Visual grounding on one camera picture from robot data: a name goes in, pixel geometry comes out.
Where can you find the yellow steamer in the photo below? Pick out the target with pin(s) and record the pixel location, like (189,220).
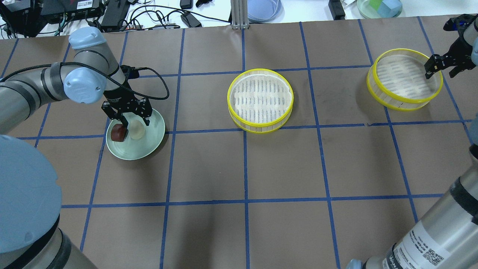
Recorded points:
(260,100)
(397,80)

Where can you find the black power adapter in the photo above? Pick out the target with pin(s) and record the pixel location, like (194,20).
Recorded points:
(190,21)

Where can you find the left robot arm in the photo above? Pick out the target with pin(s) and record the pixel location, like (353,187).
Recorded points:
(31,198)

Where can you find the light green plate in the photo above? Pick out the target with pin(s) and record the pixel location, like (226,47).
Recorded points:
(137,149)

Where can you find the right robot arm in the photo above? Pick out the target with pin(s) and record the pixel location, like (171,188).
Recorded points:
(446,236)

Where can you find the green bowl with blocks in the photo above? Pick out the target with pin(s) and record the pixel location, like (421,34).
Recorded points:
(372,9)

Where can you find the white bun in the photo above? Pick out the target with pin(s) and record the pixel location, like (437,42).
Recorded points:
(136,130)

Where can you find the aluminium frame post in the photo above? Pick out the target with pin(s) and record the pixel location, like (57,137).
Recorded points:
(239,12)

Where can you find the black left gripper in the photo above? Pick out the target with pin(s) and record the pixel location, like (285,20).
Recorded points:
(116,98)

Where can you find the blue plate on desk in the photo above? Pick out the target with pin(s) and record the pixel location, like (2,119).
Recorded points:
(261,11)

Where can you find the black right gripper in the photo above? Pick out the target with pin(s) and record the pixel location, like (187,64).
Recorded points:
(462,46)

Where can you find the brown bun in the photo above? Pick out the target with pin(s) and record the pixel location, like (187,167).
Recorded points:
(117,134)

